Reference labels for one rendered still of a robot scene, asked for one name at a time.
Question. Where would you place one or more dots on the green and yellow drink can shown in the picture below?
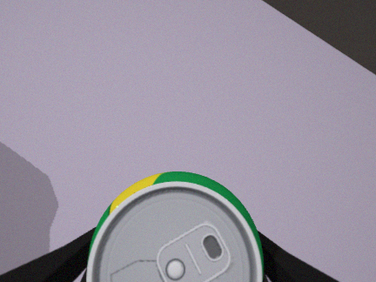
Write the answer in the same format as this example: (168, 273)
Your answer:
(175, 226)

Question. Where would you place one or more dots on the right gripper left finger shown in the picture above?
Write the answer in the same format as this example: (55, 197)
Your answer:
(64, 264)

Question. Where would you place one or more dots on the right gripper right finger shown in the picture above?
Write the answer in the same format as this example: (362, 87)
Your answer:
(281, 266)

